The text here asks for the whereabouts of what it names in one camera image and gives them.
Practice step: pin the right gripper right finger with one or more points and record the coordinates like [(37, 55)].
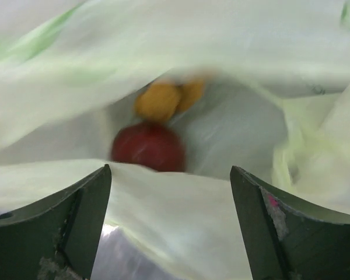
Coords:
[(287, 237)]

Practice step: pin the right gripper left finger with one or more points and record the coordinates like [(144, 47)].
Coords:
[(56, 237)]

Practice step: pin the dark red fake apple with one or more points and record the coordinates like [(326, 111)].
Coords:
[(151, 145)]

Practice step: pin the pale green plastic bag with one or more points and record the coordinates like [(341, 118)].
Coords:
[(276, 103)]

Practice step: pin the brown fake walnut cluster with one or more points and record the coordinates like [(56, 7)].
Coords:
[(162, 100)]

